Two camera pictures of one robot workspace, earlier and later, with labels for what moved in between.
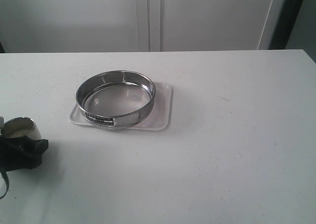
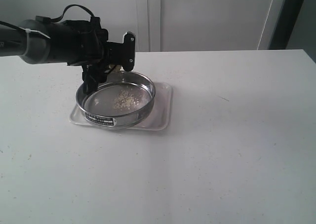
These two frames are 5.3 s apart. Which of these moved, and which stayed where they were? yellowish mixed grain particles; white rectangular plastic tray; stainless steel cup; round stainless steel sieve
Moved: stainless steel cup; yellowish mixed grain particles
Stayed: white rectangular plastic tray; round stainless steel sieve
